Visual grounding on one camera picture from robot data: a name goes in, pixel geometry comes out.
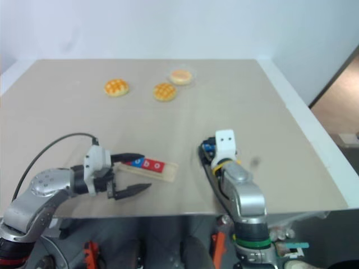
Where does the clear plastic dish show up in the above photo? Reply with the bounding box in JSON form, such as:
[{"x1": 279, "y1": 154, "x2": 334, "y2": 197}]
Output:
[{"x1": 166, "y1": 64, "x2": 199, "y2": 87}]

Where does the teal and white packet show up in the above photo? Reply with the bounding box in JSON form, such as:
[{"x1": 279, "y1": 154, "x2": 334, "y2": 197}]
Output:
[{"x1": 275, "y1": 241, "x2": 310, "y2": 259}]

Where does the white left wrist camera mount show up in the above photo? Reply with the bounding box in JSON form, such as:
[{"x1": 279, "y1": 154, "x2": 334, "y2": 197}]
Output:
[{"x1": 82, "y1": 145, "x2": 113, "y2": 197}]

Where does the orange and black tool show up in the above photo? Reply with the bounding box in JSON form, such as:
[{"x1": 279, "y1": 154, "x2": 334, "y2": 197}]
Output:
[{"x1": 83, "y1": 240, "x2": 99, "y2": 269}]

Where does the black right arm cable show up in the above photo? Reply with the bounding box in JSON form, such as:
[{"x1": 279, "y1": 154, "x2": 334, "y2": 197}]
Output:
[{"x1": 197, "y1": 145, "x2": 235, "y2": 216}]

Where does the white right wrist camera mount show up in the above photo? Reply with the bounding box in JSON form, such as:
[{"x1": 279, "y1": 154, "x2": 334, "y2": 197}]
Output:
[{"x1": 211, "y1": 128, "x2": 238, "y2": 166}]

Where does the yellow grid-pattern bread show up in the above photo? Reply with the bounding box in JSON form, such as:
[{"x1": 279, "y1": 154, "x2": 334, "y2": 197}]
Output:
[
  {"x1": 103, "y1": 78, "x2": 130, "y2": 98},
  {"x1": 153, "y1": 82, "x2": 178, "y2": 103}
]

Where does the brown wooden door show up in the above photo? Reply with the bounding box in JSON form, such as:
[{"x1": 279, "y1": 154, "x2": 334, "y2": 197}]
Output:
[{"x1": 308, "y1": 49, "x2": 359, "y2": 136}]

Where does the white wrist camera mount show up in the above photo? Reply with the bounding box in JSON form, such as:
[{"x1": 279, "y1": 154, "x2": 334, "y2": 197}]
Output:
[
  {"x1": 211, "y1": 128, "x2": 238, "y2": 166},
  {"x1": 82, "y1": 145, "x2": 113, "y2": 197}
]

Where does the yellow zip tie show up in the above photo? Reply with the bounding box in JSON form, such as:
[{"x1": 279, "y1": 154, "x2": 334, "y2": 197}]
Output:
[{"x1": 211, "y1": 159, "x2": 242, "y2": 172}]

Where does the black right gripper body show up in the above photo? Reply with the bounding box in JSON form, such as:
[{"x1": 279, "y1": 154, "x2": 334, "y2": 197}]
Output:
[{"x1": 200, "y1": 136, "x2": 219, "y2": 164}]

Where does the beige tablecloth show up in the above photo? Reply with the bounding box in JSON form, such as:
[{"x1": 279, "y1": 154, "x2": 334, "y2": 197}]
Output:
[{"x1": 0, "y1": 58, "x2": 351, "y2": 219}]

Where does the small pale box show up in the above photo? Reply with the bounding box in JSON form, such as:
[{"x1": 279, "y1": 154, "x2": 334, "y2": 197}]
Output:
[{"x1": 337, "y1": 133, "x2": 359, "y2": 146}]

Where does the orange handled tool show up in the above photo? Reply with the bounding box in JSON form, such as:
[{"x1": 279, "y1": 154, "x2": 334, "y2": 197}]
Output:
[{"x1": 211, "y1": 231, "x2": 227, "y2": 269}]

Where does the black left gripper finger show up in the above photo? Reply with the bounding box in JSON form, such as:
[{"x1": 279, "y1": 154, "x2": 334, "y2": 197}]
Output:
[
  {"x1": 113, "y1": 183, "x2": 153, "y2": 201},
  {"x1": 110, "y1": 152, "x2": 146, "y2": 164}
]

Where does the smooth round pale bread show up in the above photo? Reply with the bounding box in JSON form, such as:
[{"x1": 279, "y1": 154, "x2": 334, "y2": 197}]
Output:
[{"x1": 170, "y1": 69, "x2": 193, "y2": 85}]

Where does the light wooden letter tray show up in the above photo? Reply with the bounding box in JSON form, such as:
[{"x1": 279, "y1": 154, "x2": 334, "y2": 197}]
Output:
[{"x1": 115, "y1": 159, "x2": 180, "y2": 185}]

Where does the grey metal bracket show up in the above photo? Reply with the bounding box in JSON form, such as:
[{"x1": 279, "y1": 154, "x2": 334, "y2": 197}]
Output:
[{"x1": 42, "y1": 218, "x2": 74, "y2": 239}]

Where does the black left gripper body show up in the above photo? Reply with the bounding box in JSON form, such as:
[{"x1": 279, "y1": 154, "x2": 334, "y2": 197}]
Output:
[{"x1": 93, "y1": 161, "x2": 119, "y2": 200}]

